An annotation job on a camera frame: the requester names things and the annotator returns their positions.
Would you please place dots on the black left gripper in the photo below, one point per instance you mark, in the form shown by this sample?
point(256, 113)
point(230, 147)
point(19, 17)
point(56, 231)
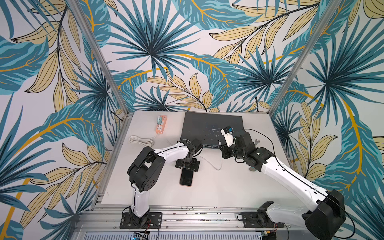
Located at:
point(195, 166)

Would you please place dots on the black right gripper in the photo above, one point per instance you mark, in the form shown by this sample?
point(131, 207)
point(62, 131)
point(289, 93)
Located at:
point(225, 150)

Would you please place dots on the black smartphone pink case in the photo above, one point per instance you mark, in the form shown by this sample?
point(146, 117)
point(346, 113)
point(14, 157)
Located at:
point(186, 177)

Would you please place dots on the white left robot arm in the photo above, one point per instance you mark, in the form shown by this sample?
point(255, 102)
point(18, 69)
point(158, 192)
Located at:
point(181, 150)

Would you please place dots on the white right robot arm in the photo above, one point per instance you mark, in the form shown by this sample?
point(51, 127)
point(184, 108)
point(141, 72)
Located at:
point(322, 212)

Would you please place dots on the dark grey network switch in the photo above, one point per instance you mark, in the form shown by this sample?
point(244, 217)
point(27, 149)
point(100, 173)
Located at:
point(207, 127)

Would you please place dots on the aluminium left corner post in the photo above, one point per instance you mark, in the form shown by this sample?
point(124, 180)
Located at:
point(87, 31)

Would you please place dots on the aluminium corner post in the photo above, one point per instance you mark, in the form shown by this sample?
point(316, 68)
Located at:
point(87, 31)
point(332, 7)

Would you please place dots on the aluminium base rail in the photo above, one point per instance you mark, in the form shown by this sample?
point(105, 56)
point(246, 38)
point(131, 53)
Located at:
point(103, 222)

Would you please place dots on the aluminium right corner post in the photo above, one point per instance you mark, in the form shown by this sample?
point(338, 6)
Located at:
point(332, 7)

